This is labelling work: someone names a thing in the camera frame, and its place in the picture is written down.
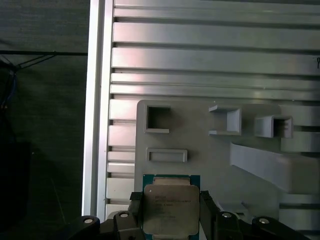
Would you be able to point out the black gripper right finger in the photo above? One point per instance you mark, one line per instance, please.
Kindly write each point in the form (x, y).
(225, 225)

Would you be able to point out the black metal frame bar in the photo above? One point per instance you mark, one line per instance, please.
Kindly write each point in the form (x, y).
(37, 52)

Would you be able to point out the aluminium table edge rail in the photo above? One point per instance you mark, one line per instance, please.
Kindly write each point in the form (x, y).
(97, 112)

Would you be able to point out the grey plastic parts rack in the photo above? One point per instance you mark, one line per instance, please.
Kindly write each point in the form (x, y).
(200, 155)

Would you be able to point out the silver CPU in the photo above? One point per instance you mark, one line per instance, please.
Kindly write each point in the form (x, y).
(172, 207)

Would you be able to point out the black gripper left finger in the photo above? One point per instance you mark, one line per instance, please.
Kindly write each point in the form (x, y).
(125, 225)

